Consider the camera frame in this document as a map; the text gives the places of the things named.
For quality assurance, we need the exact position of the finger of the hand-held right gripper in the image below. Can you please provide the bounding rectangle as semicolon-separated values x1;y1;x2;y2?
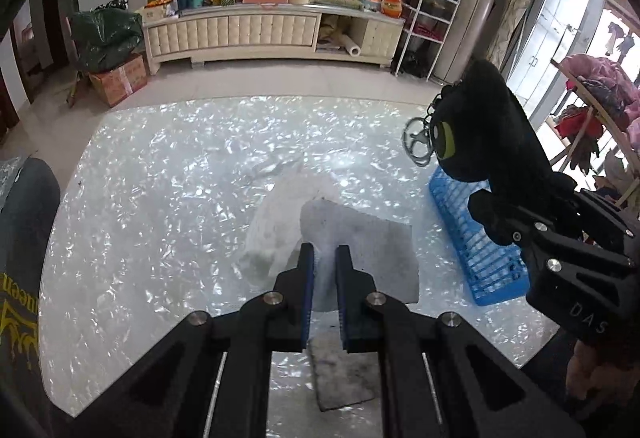
469;191;628;269
550;175;640;244

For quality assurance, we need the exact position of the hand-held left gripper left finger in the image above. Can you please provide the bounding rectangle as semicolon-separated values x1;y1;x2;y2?
47;242;317;438

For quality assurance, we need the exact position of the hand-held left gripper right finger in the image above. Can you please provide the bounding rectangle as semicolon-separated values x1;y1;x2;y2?
334;245;586;438

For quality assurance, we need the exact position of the blue plastic basket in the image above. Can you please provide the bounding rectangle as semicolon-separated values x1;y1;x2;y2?
428;167;531;307

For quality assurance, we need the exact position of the grey felt cloth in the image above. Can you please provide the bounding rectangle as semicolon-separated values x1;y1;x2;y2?
300;199;420;411

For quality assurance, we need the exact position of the black plush toy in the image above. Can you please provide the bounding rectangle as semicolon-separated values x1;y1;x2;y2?
404;60;576;246

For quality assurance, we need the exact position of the person's right hand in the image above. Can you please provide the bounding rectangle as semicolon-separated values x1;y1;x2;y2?
565;338;640;419

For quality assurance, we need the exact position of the large white folded towel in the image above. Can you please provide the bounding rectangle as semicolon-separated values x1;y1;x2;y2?
239;163;341;280

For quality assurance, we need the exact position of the clothes drying rack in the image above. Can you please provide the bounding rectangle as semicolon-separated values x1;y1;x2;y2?
550;58;640;209

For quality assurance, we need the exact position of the pile of pink clothes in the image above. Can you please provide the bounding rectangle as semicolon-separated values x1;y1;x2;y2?
557;54;640;119

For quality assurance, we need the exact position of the sliding glass door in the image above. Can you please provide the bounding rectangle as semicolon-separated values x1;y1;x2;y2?
505;0;608;119

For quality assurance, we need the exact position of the white metal rack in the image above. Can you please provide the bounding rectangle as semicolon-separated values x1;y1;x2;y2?
395;0;465;79

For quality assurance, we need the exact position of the cream television cabinet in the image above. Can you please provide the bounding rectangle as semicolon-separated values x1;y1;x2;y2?
142;3;406;75

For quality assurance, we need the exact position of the chair with grey cover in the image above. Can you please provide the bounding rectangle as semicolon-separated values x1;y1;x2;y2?
0;157;62;438

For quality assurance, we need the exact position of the cardboard box with red print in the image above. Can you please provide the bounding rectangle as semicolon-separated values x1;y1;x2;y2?
89;53;149;108

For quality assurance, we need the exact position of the green plastic bag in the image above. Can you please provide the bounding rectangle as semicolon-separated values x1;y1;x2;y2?
69;1;145;73

